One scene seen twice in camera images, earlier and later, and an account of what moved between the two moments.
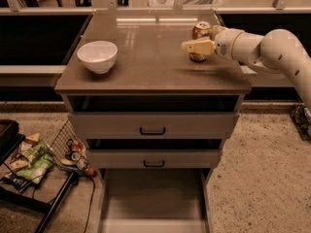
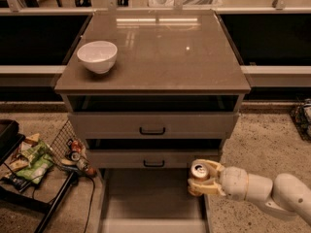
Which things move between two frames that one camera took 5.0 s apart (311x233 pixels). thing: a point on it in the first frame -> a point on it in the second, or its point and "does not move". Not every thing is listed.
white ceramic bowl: x=99 y=56 does not move
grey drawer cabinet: x=153 y=116 does not move
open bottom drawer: x=155 y=200 does not move
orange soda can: x=201 y=29 -> x=199 y=169
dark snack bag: x=16 y=181 does not move
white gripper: x=224 y=43 -> x=233 y=181
